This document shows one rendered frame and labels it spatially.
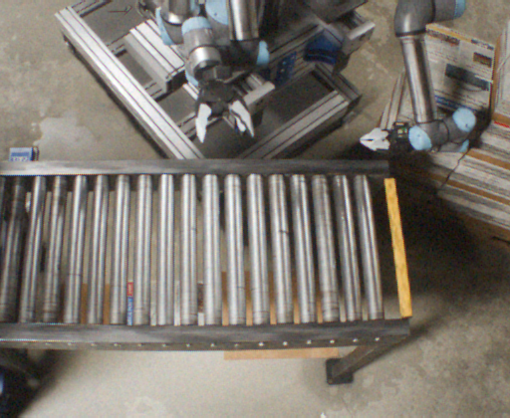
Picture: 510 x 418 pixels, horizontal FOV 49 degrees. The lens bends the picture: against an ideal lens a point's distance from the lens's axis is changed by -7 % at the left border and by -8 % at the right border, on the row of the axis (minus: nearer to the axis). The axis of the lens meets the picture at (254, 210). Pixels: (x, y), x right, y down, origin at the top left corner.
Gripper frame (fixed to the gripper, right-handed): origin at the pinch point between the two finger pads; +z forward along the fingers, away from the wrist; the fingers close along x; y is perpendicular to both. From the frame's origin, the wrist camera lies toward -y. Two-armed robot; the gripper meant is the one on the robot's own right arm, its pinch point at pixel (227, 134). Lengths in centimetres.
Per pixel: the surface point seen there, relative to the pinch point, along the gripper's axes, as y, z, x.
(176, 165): 44.4, -17.8, 3.4
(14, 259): 52, 1, 55
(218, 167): 42.8, -14.5, -8.4
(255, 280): 42.7, 21.0, -10.5
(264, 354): 120, 30, -29
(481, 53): 26, -41, -110
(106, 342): 49, 30, 32
